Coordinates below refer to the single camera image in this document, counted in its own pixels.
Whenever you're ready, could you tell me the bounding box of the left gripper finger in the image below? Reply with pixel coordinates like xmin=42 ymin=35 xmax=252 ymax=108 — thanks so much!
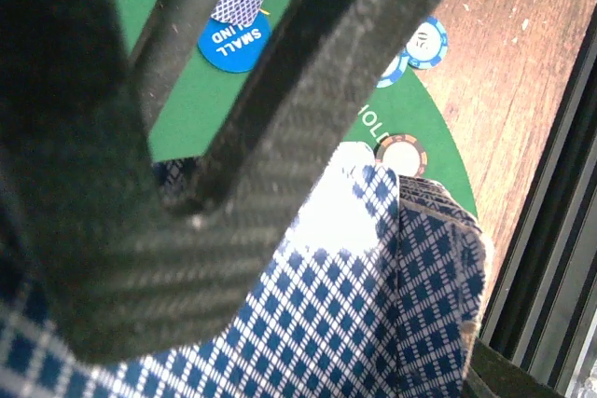
xmin=461 ymin=339 xmax=562 ymax=398

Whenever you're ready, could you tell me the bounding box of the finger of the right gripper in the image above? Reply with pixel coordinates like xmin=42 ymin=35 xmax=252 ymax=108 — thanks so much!
xmin=130 ymin=0 xmax=219 ymax=130
xmin=1 ymin=0 xmax=441 ymax=364

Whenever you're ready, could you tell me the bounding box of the blue small blind button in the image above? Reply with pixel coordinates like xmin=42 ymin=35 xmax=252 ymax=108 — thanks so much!
xmin=197 ymin=11 xmax=271 ymax=74

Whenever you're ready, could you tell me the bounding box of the blue playing card deck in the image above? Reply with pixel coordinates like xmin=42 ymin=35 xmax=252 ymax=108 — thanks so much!
xmin=1 ymin=142 xmax=494 ymax=397

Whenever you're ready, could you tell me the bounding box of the red poker chip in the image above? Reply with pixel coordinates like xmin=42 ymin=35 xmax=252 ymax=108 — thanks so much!
xmin=375 ymin=133 xmax=428 ymax=177

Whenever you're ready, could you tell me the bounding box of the single teal poker chip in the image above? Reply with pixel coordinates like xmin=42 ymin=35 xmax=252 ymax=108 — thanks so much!
xmin=405 ymin=16 xmax=449 ymax=70

